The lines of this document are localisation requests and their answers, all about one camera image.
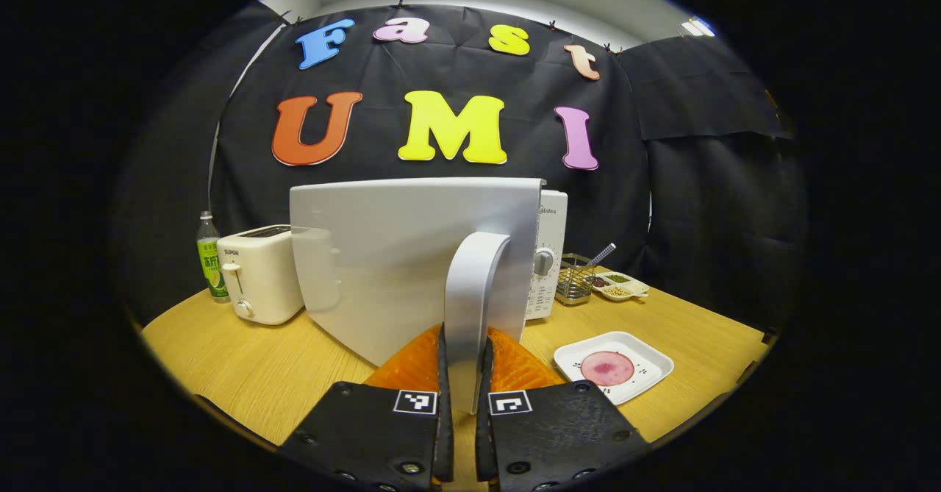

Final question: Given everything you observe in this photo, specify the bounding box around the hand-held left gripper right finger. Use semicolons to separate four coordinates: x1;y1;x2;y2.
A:
475;328;652;492

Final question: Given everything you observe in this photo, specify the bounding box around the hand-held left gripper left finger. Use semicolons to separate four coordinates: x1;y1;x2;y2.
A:
278;323;455;492

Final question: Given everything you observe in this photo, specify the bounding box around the pink ham slice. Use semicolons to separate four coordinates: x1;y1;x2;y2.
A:
580;351;636;387

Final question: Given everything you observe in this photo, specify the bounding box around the white square plate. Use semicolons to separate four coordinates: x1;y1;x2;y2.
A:
553;331;675;406

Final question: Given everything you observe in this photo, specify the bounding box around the white divided bean dish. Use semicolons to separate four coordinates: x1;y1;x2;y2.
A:
593;271;651;302

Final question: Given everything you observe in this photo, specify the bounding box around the white microwave oven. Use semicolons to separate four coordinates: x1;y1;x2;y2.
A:
289;177;568;413

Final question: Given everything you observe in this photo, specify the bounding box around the white toaster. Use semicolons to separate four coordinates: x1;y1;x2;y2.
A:
217;225;306;325

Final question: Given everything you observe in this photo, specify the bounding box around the grey handled utensil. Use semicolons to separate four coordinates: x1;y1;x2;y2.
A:
587;243;617;274

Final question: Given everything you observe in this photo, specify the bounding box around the metal wire rack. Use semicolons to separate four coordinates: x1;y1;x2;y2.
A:
555;253;598;307

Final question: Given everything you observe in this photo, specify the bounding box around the green label drink bottle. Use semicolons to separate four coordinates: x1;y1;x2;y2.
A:
196;211;230;303

